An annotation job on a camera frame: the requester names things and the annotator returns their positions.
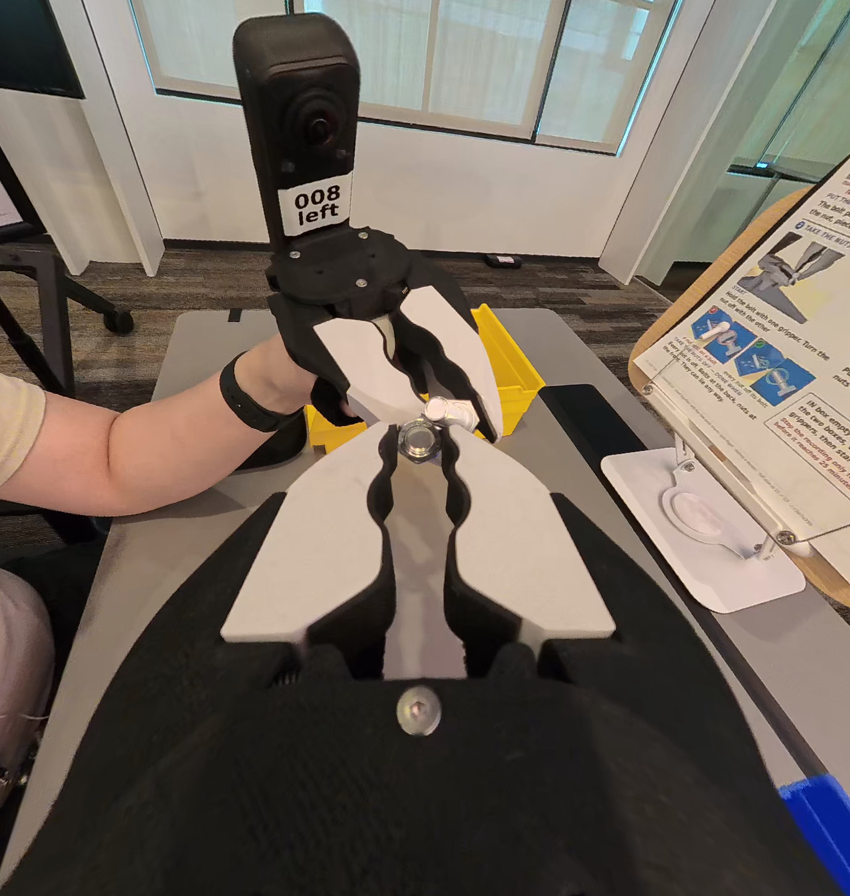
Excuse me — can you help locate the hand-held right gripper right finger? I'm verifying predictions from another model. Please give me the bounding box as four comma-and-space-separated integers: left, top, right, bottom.
440, 423, 618, 680

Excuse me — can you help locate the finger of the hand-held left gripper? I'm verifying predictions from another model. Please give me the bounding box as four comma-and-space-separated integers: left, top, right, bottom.
312, 314, 436, 426
390, 283, 504, 445

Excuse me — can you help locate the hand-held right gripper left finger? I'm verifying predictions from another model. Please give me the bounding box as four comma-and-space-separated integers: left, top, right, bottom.
220, 422, 398, 680

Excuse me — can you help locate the yellow plastic bin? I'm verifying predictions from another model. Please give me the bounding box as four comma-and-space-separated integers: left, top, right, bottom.
304, 302, 547, 456

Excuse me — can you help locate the steel hex bolt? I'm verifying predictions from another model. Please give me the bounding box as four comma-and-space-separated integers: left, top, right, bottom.
424, 397, 482, 434

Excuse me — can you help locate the steel hex nut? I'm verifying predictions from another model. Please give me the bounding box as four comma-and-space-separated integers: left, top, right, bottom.
397, 422, 444, 465

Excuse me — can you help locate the blue plastic bin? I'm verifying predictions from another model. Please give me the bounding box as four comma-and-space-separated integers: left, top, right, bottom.
777, 772, 850, 896

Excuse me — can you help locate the person's left forearm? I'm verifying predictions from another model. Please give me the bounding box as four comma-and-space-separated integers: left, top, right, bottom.
0, 360, 238, 520

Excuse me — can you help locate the black wristband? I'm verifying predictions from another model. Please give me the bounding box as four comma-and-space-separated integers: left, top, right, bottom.
218, 352, 306, 434

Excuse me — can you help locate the large paned window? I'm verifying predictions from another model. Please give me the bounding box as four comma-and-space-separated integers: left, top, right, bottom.
127, 0, 680, 156

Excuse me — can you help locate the black desk mat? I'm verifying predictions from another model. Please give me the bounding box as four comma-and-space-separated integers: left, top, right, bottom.
539, 383, 678, 505

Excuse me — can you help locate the white tablet stand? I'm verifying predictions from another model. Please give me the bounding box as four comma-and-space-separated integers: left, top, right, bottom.
599, 434, 808, 616

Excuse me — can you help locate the round-cornered wooden board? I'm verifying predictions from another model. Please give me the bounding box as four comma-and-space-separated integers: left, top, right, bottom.
627, 183, 850, 618

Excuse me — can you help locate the printed instruction sheet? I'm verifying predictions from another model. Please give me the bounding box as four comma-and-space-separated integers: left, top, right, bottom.
634, 136, 850, 590

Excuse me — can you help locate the person's cream shirt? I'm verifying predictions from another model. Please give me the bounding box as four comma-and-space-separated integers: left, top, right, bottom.
0, 360, 47, 499

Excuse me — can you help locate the glass partition panel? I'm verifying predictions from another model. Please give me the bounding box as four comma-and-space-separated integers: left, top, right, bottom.
729, 0, 850, 184

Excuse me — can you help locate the dark wall screen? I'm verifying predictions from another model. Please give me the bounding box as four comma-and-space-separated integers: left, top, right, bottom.
0, 0, 87, 100

